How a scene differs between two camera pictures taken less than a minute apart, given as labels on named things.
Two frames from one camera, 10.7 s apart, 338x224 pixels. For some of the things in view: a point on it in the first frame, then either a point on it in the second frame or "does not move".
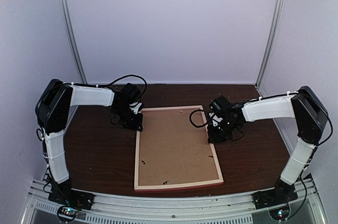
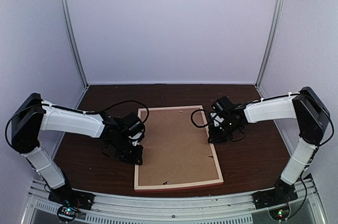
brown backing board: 171,150 does not move
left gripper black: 135,124 → 134,158
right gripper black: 214,138 does not move
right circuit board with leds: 280,214 does not move
